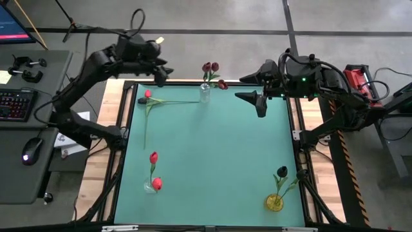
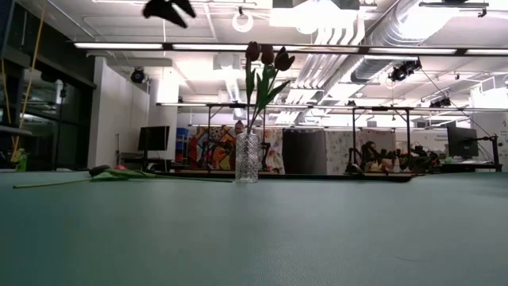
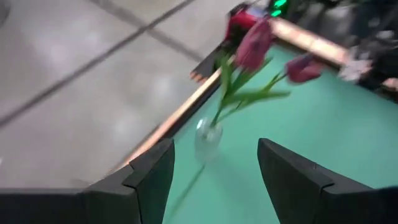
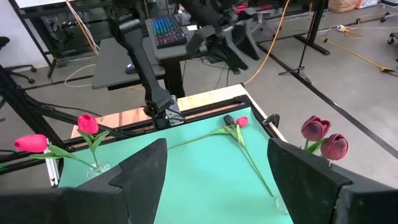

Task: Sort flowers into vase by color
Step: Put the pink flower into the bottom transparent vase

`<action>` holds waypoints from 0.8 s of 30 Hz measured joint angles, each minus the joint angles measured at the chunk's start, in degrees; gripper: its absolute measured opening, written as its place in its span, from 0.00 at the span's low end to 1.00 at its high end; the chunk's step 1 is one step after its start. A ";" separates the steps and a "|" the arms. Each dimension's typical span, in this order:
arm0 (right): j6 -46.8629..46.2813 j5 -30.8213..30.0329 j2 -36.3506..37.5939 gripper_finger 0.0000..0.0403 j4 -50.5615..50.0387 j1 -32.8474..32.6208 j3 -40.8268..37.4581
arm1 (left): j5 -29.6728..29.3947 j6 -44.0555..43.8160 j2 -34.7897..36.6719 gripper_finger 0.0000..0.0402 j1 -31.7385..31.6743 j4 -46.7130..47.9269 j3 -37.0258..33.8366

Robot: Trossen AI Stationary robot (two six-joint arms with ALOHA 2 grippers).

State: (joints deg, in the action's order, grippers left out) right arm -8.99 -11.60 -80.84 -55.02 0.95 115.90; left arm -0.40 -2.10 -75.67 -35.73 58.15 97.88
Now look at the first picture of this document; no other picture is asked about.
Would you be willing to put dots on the yellow black hazard strip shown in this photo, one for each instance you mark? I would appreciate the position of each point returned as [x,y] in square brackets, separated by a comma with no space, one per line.
[358,193]

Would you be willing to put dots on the black computer mouse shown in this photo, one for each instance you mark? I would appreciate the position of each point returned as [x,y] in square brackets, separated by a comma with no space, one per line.
[32,151]

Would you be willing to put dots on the black clamp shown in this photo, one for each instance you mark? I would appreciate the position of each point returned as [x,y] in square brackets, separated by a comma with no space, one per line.
[21,60]
[30,77]

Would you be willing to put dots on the silver metal bracket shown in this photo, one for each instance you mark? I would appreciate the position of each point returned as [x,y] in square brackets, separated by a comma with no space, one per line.
[119,228]
[299,229]

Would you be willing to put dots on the yellow sticky note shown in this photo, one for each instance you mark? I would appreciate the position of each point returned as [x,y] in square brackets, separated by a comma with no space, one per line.
[4,77]

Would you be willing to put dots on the round clear glass vase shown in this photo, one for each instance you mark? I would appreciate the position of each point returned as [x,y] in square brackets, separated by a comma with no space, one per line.
[147,187]

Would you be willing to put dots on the red and black case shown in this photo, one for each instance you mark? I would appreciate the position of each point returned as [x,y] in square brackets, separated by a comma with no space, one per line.
[357,80]

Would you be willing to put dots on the blue-screen monitor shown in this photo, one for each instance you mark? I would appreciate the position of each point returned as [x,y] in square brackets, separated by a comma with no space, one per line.
[13,25]

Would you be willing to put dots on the turquoise table mat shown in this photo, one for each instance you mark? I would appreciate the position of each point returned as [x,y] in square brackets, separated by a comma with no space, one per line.
[209,161]

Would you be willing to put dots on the grey desk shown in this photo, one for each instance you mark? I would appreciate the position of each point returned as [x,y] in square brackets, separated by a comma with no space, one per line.
[19,180]

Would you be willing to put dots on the wooden stick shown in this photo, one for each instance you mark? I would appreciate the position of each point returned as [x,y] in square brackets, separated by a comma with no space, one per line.
[30,24]

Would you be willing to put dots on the bright red tulip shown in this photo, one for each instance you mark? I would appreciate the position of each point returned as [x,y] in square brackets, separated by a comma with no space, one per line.
[154,158]
[147,93]
[157,183]

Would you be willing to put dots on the yellow glass vase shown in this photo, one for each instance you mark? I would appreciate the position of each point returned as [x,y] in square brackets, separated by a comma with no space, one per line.
[274,204]

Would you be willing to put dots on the tall textured clear vase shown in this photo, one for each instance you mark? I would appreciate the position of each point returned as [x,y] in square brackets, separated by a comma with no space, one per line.
[204,96]

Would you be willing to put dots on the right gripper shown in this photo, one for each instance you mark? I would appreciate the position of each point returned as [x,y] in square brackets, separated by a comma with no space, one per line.
[273,87]

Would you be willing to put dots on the black table frame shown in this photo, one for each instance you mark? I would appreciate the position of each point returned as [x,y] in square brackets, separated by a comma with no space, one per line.
[128,85]

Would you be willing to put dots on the black tripod stand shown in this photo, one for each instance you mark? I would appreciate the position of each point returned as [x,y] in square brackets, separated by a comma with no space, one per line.
[73,24]

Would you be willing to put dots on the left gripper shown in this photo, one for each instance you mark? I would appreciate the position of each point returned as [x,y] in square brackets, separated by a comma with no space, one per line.
[153,53]

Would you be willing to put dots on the dark grey side table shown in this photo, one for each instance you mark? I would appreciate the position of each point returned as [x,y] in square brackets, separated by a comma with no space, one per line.
[399,151]

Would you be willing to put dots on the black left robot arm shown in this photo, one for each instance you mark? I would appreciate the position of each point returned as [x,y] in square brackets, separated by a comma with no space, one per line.
[83,128]

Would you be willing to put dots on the white papers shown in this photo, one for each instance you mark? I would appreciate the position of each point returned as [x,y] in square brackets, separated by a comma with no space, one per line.
[72,148]

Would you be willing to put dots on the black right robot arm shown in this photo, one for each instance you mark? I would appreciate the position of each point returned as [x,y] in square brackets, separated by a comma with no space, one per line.
[338,83]

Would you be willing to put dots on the black backlit keyboard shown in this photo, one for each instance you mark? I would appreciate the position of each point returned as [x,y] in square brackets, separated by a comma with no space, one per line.
[16,104]

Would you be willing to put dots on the black round knob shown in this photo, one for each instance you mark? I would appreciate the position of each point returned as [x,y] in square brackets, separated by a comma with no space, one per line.
[47,197]

